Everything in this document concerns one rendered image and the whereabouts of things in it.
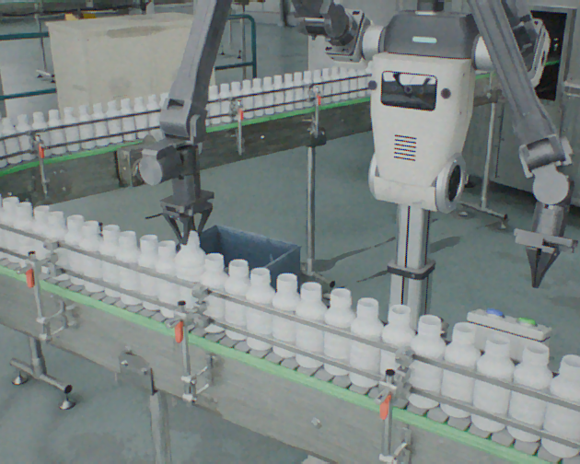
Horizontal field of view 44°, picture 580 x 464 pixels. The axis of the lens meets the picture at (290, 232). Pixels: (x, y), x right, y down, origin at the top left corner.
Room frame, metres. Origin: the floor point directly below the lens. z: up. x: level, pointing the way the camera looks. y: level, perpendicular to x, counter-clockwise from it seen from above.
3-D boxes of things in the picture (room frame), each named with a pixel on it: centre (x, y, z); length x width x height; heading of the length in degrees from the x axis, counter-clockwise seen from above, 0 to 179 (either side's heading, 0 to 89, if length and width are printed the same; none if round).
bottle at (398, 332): (1.11, -0.19, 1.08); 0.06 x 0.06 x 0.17
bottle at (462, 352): (1.04, -0.29, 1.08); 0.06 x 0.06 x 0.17
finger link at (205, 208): (1.37, 0.20, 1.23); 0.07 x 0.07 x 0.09; 57
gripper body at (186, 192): (1.36, 0.21, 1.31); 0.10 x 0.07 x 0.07; 147
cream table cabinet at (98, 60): (5.65, 1.20, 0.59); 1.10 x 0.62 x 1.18; 129
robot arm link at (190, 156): (1.36, 0.21, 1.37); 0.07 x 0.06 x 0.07; 147
